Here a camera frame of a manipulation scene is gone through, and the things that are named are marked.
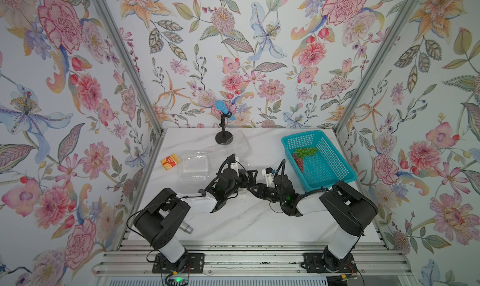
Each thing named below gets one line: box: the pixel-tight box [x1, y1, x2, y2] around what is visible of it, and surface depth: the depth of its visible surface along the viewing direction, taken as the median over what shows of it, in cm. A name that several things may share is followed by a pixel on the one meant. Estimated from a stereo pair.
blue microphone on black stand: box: [215, 99, 236, 146], surface depth 113 cm
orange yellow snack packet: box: [160, 152, 181, 170], surface depth 106 cm
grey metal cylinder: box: [178, 221, 194, 235], surface depth 83 cm
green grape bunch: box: [294, 147, 319, 159], surface depth 109 cm
